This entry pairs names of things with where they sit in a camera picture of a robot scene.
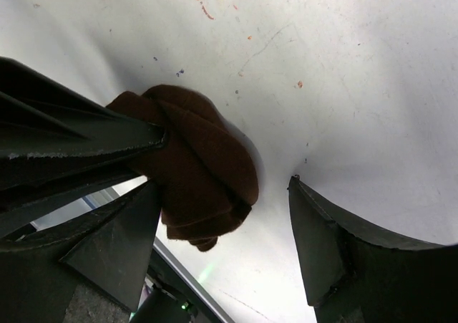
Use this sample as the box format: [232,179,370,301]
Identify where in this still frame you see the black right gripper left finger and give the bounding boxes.
[1,181,160,322]

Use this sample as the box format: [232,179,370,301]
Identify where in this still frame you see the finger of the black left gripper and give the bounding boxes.
[1,57,166,191]
[1,172,135,237]

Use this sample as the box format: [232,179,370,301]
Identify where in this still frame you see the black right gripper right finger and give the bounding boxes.
[288,177,457,322]

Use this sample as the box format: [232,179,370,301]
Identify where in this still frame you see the brown sock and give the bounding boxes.
[107,85,259,252]

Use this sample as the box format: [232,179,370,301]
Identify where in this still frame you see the aluminium frame rail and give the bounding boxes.
[30,180,232,322]

